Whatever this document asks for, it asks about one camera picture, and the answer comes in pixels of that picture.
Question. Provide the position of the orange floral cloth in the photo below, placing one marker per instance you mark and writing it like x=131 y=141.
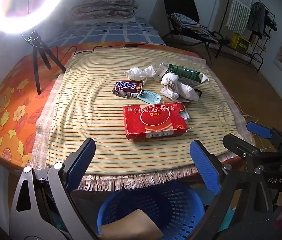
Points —
x=13 y=100

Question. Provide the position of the white plastic container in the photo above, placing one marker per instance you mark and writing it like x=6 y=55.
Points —
x=161 y=71

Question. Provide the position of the large crumpled white tissue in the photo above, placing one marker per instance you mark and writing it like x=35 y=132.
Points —
x=178 y=86

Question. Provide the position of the brown candy bar wrapper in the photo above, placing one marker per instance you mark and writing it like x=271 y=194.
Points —
x=126 y=88

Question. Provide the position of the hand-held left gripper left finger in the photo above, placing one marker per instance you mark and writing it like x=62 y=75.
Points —
x=81 y=162

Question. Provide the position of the dark hanging jacket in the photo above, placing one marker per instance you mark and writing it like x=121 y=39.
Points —
x=259 y=17

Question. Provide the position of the folded floral quilt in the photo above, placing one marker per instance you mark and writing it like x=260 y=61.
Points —
x=104 y=6

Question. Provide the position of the light blue sachet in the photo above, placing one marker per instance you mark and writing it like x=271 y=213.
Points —
x=151 y=97

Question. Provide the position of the green striped hanging towel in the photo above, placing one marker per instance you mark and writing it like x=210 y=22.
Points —
x=240 y=7

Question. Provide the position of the black round object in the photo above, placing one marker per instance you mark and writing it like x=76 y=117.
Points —
x=199 y=94

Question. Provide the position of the yellow striped cloth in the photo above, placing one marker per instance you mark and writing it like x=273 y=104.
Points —
x=121 y=130

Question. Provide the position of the black folding chair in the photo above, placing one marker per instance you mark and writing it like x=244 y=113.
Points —
x=181 y=5

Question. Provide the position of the green and white carton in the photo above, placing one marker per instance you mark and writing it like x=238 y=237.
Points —
x=188 y=74

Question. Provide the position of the small crumpled white tissue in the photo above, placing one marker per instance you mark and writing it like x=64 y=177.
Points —
x=138 y=72

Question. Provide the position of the pill blister pack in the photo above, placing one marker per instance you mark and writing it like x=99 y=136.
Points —
x=184 y=116

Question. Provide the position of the blue checked bed sheet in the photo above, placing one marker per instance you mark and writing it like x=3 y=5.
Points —
x=111 y=31

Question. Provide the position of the black clothes rack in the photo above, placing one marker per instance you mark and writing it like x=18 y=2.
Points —
x=255 y=55

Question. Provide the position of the brown paper packet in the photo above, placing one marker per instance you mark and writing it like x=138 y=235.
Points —
x=133 y=226

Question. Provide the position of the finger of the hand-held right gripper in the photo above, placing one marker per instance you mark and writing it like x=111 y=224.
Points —
x=239 y=143
x=258 y=129

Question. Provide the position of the yellow plastic crate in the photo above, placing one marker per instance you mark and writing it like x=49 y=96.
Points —
x=240 y=43

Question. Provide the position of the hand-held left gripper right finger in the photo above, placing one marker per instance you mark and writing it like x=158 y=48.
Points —
x=204 y=163

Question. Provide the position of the blue plastic basket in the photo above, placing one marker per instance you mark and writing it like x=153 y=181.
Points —
x=178 y=205

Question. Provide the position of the red medicine box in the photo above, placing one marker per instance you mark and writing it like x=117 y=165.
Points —
x=153 y=121

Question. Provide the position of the striped cloth on chair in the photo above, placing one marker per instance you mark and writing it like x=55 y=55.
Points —
x=191 y=25

